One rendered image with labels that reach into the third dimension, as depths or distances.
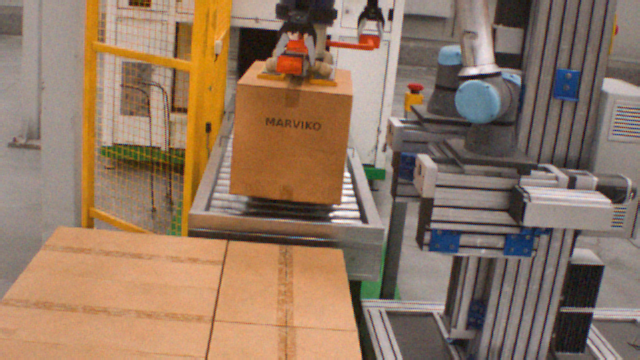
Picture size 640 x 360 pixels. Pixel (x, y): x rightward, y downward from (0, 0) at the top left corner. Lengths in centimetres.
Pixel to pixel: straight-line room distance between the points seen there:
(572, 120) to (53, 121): 217
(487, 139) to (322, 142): 71
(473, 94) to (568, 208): 42
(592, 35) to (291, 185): 113
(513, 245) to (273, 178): 88
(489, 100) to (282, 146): 91
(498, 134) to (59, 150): 204
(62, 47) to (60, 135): 39
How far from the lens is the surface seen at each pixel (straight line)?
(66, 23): 340
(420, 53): 1160
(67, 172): 353
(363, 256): 278
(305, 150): 266
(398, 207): 332
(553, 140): 244
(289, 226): 272
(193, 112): 340
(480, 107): 201
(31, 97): 576
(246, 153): 268
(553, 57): 238
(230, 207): 302
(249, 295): 229
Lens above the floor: 154
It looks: 17 degrees down
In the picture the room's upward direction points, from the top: 6 degrees clockwise
